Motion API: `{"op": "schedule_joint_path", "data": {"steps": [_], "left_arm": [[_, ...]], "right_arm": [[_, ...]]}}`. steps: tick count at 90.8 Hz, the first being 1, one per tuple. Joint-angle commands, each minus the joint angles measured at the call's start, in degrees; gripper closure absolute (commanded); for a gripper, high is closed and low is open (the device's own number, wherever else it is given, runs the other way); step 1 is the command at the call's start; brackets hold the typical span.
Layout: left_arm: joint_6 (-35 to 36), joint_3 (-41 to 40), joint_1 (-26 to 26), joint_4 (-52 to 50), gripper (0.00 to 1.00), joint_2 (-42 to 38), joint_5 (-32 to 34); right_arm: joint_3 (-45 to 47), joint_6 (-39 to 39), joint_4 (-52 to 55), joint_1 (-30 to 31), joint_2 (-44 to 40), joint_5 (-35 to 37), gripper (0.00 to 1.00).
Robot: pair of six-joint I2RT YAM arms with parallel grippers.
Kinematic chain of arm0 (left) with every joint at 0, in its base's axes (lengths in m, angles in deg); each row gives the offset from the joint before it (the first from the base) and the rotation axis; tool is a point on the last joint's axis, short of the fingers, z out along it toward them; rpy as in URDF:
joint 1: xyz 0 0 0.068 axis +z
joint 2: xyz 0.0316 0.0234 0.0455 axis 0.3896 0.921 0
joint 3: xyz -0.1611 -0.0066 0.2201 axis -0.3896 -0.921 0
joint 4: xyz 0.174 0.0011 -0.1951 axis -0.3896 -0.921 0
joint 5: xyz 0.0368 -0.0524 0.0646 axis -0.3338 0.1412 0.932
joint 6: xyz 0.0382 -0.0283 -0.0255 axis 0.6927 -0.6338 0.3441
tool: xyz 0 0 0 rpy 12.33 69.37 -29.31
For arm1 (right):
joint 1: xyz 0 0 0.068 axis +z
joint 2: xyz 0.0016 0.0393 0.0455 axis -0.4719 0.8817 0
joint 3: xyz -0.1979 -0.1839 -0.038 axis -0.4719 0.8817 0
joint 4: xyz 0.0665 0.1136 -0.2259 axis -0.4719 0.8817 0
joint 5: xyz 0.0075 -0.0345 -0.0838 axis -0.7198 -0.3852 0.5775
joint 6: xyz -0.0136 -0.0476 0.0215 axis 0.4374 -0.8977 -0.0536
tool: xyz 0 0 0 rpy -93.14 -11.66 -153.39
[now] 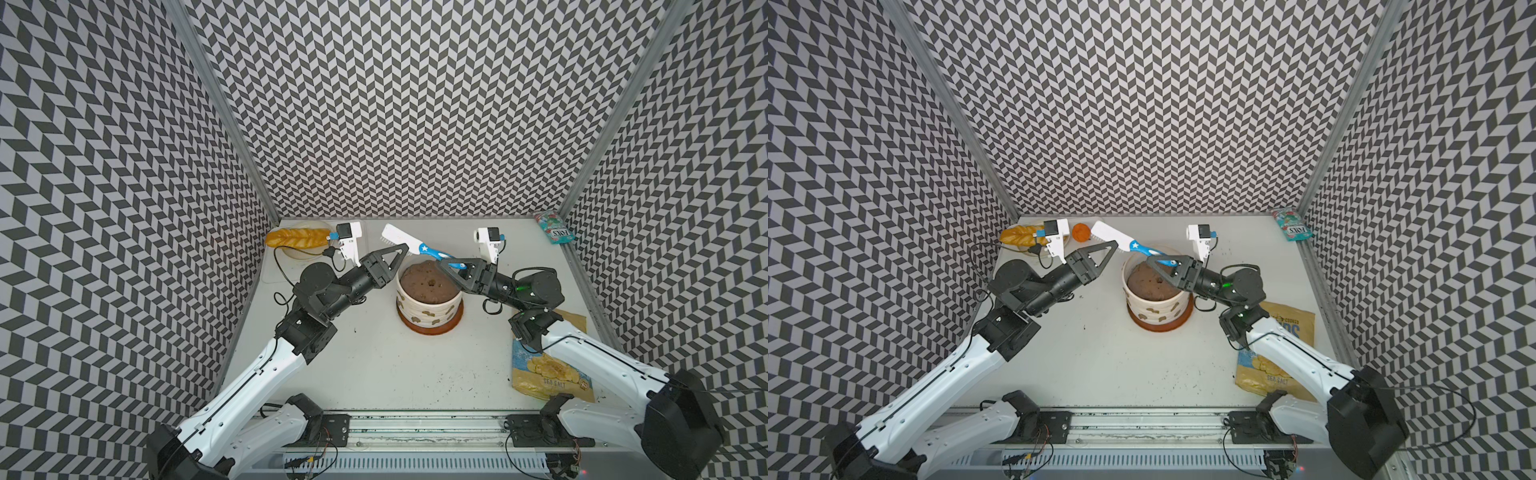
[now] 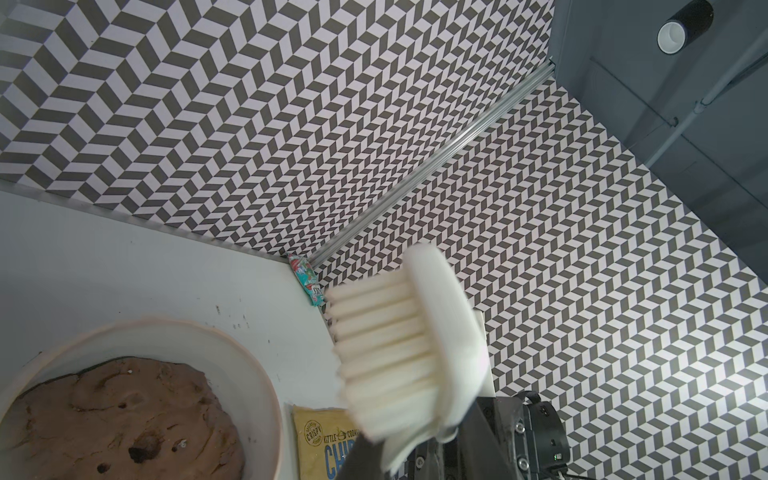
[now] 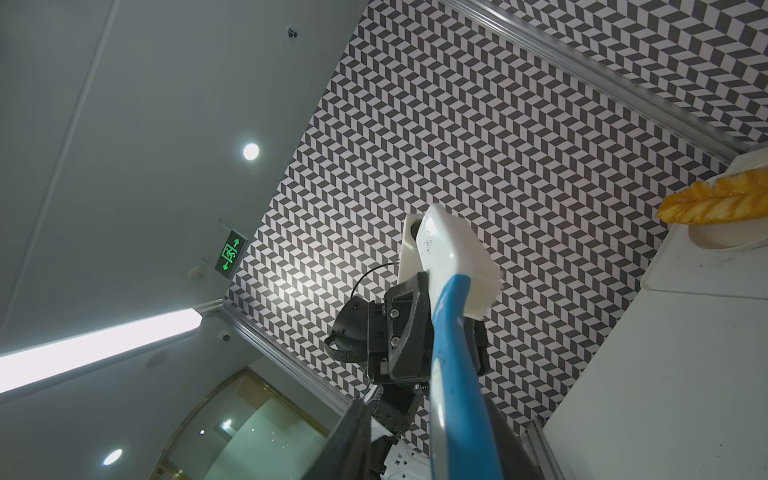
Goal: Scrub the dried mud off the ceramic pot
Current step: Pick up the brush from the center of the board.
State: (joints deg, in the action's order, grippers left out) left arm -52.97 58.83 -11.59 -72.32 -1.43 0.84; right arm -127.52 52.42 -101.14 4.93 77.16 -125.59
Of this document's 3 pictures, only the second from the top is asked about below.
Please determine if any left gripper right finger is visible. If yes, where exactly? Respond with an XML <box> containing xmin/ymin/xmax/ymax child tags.
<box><xmin>443</xmin><ymin>400</ymin><xmax>516</xmax><ymax>480</ymax></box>

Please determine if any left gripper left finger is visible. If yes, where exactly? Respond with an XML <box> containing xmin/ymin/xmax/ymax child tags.
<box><xmin>336</xmin><ymin>434</ymin><xmax>389</xmax><ymax>480</ymax></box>

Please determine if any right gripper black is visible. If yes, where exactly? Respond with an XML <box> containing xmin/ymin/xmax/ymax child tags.
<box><xmin>407</xmin><ymin>391</ymin><xmax>570</xmax><ymax>479</ymax></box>

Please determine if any blue white scrub brush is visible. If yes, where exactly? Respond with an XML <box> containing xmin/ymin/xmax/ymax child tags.
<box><xmin>325</xmin><ymin>243</ymin><xmax>490</xmax><ymax>473</ymax></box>

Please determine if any white ceramic pot with mud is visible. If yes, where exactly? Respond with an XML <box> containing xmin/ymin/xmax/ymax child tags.
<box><xmin>1</xmin><ymin>319</ymin><xmax>284</xmax><ymax>479</ymax></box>

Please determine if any yellow chips bag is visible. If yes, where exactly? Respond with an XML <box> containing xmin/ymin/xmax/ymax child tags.
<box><xmin>292</xmin><ymin>406</ymin><xmax>359</xmax><ymax>480</ymax></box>

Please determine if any teal snack packet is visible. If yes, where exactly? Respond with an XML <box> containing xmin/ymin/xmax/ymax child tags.
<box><xmin>288</xmin><ymin>255</ymin><xmax>325</xmax><ymax>307</ymax></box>

